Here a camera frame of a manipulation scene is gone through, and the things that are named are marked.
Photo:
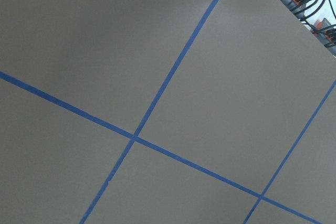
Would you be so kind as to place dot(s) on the near orange usb hub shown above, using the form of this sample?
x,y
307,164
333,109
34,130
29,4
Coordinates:
x,y
325,33

